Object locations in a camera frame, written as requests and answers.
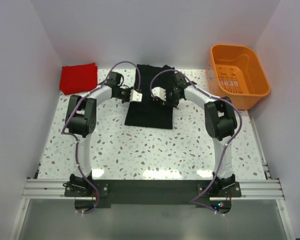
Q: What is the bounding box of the black t-shirt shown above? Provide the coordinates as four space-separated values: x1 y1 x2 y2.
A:
125 64 173 130

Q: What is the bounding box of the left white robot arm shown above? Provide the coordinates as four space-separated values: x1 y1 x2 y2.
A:
62 71 132 198

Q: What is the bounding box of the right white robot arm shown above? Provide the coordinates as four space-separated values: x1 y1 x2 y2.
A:
157 69 243 197

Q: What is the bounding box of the folded red t-shirt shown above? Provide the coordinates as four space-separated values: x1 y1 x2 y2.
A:
59 63 98 95

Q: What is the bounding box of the orange plastic basket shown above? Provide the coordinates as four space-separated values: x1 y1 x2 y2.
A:
206 44 271 111

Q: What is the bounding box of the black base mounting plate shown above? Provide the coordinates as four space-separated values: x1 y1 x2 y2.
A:
63 176 242 213

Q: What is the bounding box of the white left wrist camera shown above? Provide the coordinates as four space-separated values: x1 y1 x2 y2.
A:
129 89 143 103

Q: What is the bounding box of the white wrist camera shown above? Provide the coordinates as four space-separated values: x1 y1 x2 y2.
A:
152 86 166 102
129 89 143 103

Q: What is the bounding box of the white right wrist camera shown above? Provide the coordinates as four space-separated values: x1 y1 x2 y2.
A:
152 86 166 102

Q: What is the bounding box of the aluminium right side rail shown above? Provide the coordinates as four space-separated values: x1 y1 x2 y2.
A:
248 110 272 180

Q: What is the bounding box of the aluminium rail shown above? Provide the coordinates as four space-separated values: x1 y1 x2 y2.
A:
248 110 272 180
21 179 285 201

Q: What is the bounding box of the aluminium front rail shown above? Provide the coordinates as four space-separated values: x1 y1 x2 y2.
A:
21 179 285 201

